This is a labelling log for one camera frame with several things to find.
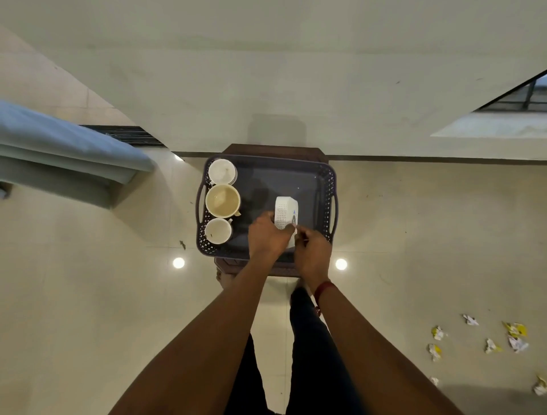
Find person's right forearm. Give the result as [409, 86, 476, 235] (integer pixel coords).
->
[318, 286, 464, 415]

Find cream cup red flowers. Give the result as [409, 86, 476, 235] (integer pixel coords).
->
[205, 184, 243, 219]

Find black trousers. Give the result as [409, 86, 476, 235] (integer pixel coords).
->
[223, 285, 366, 415]

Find person's left hand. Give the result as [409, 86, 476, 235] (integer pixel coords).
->
[247, 211, 296, 262]

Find white cup colourful print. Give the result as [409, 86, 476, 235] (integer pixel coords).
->
[203, 217, 234, 246]

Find person's right hand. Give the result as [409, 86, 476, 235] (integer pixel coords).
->
[293, 225, 334, 295]

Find person's left forearm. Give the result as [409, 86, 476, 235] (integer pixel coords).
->
[109, 254, 283, 415]

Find light teal curtain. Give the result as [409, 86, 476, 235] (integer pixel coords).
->
[0, 99, 156, 209]

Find dark plastic tray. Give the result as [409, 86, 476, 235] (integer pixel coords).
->
[195, 154, 339, 262]

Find red wrist band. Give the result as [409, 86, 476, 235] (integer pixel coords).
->
[313, 280, 338, 318]

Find person's left foot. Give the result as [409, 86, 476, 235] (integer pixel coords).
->
[215, 268, 236, 292]

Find scattered crumpled paper scraps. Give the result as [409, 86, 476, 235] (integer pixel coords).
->
[427, 313, 547, 397]

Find white square device with feet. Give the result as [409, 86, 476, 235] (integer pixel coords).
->
[273, 195, 300, 250]

